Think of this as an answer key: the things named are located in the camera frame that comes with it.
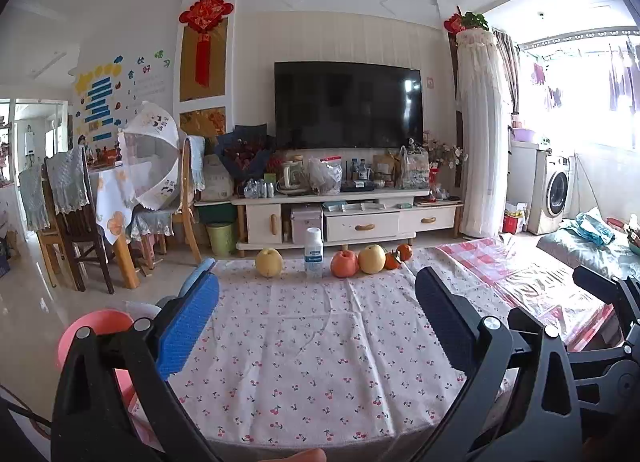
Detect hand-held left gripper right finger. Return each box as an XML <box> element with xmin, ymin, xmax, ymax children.
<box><xmin>410</xmin><ymin>266</ymin><xmax>583</xmax><ymax>462</ymax></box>

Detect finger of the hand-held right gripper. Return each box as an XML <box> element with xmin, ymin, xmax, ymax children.
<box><xmin>507</xmin><ymin>308</ymin><xmax>545</xmax><ymax>339</ymax></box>
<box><xmin>572</xmin><ymin>266</ymin><xmax>640</xmax><ymax>313</ymax></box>

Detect wall poster with blue stickers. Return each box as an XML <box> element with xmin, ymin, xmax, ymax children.
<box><xmin>72</xmin><ymin>49</ymin><xmax>171</xmax><ymax>143</ymax></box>

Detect green waste bin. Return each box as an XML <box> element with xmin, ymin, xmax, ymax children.
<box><xmin>206</xmin><ymin>222</ymin><xmax>238</xmax><ymax>257</ymax></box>

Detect artificial flowers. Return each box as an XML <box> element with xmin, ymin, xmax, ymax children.
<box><xmin>422</xmin><ymin>132</ymin><xmax>468</xmax><ymax>173</ymax></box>

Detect white mesh food cover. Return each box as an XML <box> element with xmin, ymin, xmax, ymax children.
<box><xmin>122</xmin><ymin>100</ymin><xmax>181</xmax><ymax>210</ymax></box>

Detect red apple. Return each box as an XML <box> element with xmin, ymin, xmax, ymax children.
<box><xmin>330</xmin><ymin>250</ymin><xmax>360</xmax><ymax>279</ymax></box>

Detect teal cloth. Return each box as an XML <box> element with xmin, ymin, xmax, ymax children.
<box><xmin>575</xmin><ymin>212</ymin><xmax>616</xmax><ymax>245</ymax></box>

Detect pink plastic bin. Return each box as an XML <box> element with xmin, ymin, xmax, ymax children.
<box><xmin>56</xmin><ymin>309</ymin><xmax>138</xmax><ymax>408</ymax></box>

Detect electric kettle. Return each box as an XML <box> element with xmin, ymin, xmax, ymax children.
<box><xmin>276</xmin><ymin>161</ymin><xmax>306</xmax><ymax>193</ymax></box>

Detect green storage box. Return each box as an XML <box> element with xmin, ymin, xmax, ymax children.
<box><xmin>196</xmin><ymin>204</ymin><xmax>238</xmax><ymax>223</ymax></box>

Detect dark wooden chair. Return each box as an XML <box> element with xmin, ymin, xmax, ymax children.
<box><xmin>42</xmin><ymin>146</ymin><xmax>116</xmax><ymax>295</ymax></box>

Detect white plastic bottle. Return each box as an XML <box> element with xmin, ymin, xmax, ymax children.
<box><xmin>305</xmin><ymin>228</ymin><xmax>324</xmax><ymax>277</ymax></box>

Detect red knot wall ornament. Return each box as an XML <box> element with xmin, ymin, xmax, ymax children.
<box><xmin>179</xmin><ymin>0</ymin><xmax>235</xmax><ymax>87</ymax></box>

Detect clear plastic bag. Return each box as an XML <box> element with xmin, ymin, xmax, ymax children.
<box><xmin>307</xmin><ymin>157</ymin><xmax>343</xmax><ymax>195</ymax></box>

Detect black television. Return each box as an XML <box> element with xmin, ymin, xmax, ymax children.
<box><xmin>274</xmin><ymin>60</ymin><xmax>423</xmax><ymax>150</ymax></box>

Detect white sack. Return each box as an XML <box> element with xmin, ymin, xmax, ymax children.
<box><xmin>202</xmin><ymin>154</ymin><xmax>235</xmax><ymax>203</ymax></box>

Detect clothes drying rack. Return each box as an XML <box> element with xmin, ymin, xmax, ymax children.
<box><xmin>520</xmin><ymin>26</ymin><xmax>640</xmax><ymax>112</ymax></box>

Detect pink checked tablecloth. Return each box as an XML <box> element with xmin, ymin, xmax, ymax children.
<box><xmin>435</xmin><ymin>237</ymin><xmax>618</xmax><ymax>350</ymax></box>

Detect white tv stand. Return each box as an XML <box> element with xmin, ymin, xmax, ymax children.
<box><xmin>231</xmin><ymin>189</ymin><xmax>465</xmax><ymax>259</ymax></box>

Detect lace covered air conditioner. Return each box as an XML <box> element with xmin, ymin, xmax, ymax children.
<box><xmin>455</xmin><ymin>29</ymin><xmax>513</xmax><ymax>240</ymax></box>

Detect green potted plant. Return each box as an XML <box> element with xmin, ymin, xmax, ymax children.
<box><xmin>460</xmin><ymin>12</ymin><xmax>491</xmax><ymax>32</ymax></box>

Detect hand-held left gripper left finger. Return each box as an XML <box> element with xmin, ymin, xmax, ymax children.
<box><xmin>50</xmin><ymin>269</ymin><xmax>223</xmax><ymax>462</ymax></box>

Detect dark blue flower bouquet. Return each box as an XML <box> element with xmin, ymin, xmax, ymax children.
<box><xmin>215</xmin><ymin>124</ymin><xmax>275</xmax><ymax>181</ymax></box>

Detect printed plastic bag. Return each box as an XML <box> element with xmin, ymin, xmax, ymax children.
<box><xmin>397</xmin><ymin>146</ymin><xmax>431</xmax><ymax>190</ymax></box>

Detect grey sofa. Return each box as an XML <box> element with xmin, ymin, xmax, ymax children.
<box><xmin>537</xmin><ymin>209</ymin><xmax>640</xmax><ymax>283</ymax></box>

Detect white storage box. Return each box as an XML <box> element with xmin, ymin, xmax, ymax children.
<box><xmin>291</xmin><ymin>207</ymin><xmax>323</xmax><ymax>245</ymax></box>

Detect wooden dining chair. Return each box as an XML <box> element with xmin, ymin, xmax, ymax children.
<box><xmin>127</xmin><ymin>134</ymin><xmax>206</xmax><ymax>273</ymax></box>

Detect red box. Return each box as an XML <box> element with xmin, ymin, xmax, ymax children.
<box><xmin>502</xmin><ymin>209</ymin><xmax>526</xmax><ymax>235</ymax></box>

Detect yellow pear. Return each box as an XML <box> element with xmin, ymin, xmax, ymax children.
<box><xmin>255</xmin><ymin>248</ymin><xmax>284</xmax><ymax>277</ymax></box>
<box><xmin>358</xmin><ymin>244</ymin><xmax>387</xmax><ymax>275</ymax></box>

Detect blue chair cushion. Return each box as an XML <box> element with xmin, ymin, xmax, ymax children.
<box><xmin>177</xmin><ymin>258</ymin><xmax>217</xmax><ymax>303</ymax></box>

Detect white washing machine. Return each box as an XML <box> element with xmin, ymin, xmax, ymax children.
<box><xmin>530</xmin><ymin>154</ymin><xmax>573</xmax><ymax>235</ymax></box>

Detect pink plastic stool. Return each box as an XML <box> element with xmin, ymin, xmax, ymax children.
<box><xmin>141</xmin><ymin>234</ymin><xmax>168</xmax><ymax>267</ymax></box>

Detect person's left hand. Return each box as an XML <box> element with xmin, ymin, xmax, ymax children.
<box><xmin>235</xmin><ymin>448</ymin><xmax>328</xmax><ymax>462</ymax></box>

